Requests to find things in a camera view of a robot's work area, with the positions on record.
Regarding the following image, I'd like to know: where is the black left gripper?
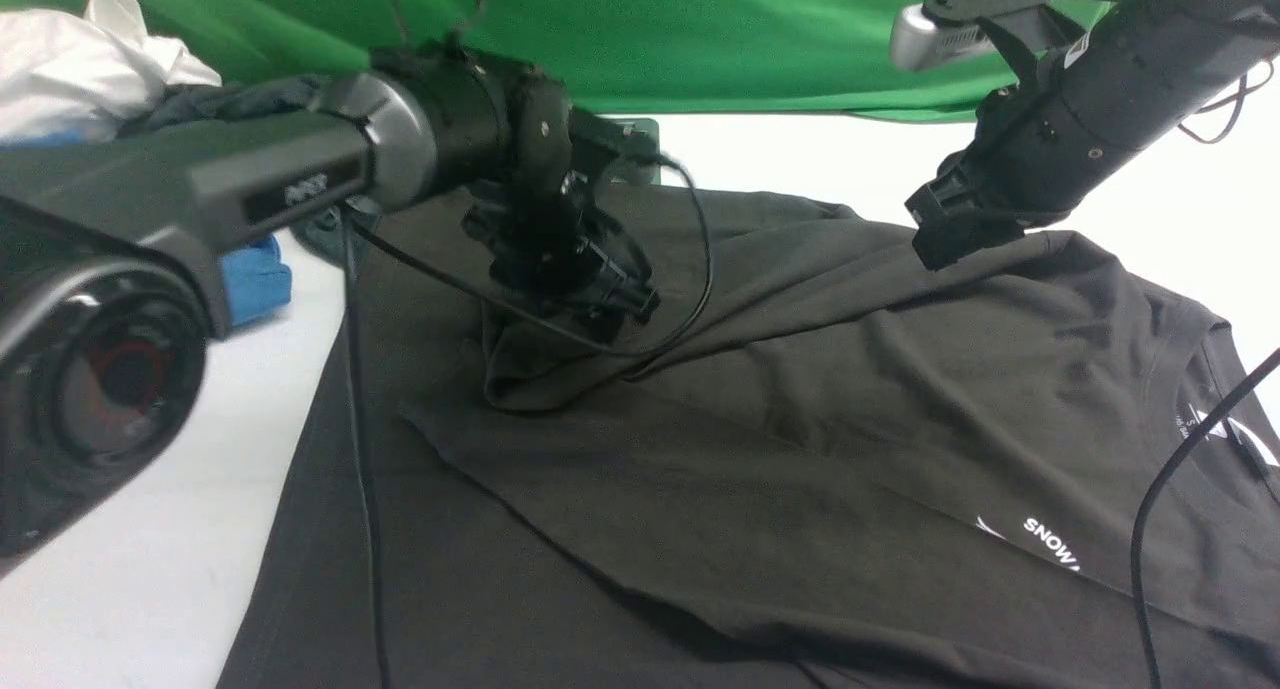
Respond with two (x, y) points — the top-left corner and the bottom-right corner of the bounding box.
(461, 119), (660, 345)

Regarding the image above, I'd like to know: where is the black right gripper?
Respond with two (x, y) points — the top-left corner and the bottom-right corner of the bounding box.
(906, 69), (1111, 272)

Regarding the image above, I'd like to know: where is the dark gray long-sleeve top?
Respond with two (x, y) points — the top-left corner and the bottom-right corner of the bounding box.
(218, 192), (1245, 688)

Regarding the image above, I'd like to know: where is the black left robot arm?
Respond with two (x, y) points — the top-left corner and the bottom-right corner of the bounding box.
(1, 41), (660, 572)

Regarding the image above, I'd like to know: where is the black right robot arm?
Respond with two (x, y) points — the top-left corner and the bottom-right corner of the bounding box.
(890, 0), (1277, 270)

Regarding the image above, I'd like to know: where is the dark gray flat tray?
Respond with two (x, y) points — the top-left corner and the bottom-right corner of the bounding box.
(605, 118), (660, 186)

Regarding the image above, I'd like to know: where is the green backdrop cloth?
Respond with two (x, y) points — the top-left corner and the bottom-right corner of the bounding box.
(0, 0), (1155, 122)

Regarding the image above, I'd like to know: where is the dark teal crumpled garment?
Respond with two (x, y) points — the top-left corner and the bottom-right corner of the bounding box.
(120, 76), (376, 260)

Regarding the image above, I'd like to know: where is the blue crumpled garment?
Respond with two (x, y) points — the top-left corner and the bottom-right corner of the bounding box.
(220, 234), (292, 329)

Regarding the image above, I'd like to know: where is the white crumpled garment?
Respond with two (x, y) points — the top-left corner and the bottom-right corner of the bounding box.
(1, 0), (221, 147)

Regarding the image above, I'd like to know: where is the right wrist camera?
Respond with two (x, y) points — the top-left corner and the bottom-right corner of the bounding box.
(890, 0), (1085, 73)

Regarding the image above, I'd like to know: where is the black right camera cable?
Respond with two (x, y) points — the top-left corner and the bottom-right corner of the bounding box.
(1130, 59), (1280, 689)

